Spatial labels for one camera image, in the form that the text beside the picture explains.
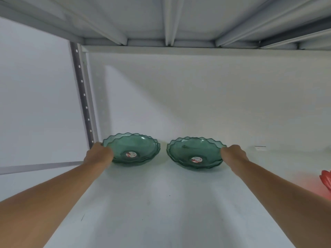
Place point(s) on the person's left hand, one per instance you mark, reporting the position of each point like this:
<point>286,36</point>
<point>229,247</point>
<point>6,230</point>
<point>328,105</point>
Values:
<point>97,155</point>

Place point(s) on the person's right hand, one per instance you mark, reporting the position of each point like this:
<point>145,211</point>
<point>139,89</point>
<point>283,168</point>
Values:
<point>234,156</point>

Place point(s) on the person's left fingers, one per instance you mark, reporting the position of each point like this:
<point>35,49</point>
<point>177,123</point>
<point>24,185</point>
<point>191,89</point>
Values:
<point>108,153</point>

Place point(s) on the person's right fingers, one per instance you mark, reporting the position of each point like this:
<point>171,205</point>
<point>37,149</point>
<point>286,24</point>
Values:
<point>225,152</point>

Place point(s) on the green scalloped glass bowl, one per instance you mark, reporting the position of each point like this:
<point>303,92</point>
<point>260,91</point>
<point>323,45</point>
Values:
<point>181,164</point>
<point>152,159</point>
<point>196,149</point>
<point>134,145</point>

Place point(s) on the person's left forearm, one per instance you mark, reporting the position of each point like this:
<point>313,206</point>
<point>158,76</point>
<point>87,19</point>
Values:
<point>49,201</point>

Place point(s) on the person's right forearm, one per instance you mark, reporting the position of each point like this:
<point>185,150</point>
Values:
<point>281,201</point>

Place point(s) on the red scalloped bowl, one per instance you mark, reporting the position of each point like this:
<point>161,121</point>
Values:
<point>326,179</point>

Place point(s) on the grey metal shelf underside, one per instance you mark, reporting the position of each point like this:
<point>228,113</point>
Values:
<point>165,20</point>

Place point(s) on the perforated grey metal shelf post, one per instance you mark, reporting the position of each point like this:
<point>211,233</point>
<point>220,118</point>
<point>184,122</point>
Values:
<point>81,95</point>

